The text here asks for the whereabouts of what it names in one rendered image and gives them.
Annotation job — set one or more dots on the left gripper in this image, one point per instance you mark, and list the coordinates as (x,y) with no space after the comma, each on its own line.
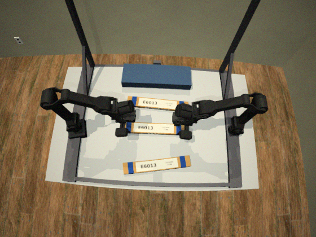
(186,134)

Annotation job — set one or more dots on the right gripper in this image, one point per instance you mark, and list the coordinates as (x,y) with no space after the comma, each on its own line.
(122,131)

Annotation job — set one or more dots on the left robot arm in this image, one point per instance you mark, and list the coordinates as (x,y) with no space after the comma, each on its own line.
(208,108)

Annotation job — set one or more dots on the orange welding electrode pack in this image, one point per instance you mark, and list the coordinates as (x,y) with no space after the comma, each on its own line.
(153,128)

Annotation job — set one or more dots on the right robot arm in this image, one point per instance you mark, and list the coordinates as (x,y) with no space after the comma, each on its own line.
(100,104)

